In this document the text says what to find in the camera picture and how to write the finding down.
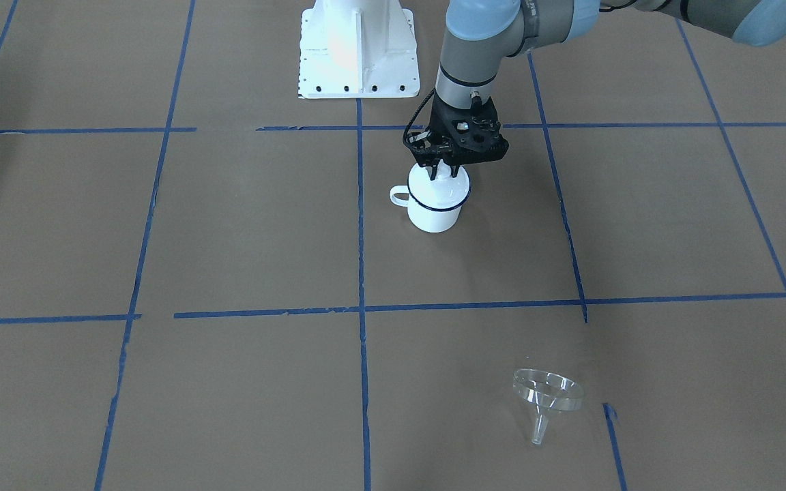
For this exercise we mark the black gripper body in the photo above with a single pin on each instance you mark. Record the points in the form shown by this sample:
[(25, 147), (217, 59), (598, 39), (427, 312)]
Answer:
[(424, 155)]

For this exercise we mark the clear plastic funnel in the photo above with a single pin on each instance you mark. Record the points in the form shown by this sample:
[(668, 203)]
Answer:
[(549, 394)]

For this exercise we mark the white mug lid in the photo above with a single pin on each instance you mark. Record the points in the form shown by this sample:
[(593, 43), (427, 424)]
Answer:
[(443, 192)]

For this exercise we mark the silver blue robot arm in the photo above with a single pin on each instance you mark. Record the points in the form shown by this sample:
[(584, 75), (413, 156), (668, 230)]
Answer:
[(480, 34)]

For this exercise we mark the white enamel mug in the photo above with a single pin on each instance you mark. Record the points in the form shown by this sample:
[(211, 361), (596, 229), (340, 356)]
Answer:
[(425, 217)]

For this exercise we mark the brown paper table cover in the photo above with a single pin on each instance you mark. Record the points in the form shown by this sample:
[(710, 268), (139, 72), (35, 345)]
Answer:
[(204, 285)]

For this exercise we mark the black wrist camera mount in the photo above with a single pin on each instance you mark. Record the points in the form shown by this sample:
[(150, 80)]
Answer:
[(477, 140)]

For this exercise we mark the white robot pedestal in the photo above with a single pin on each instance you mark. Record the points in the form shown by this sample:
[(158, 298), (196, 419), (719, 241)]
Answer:
[(358, 49)]

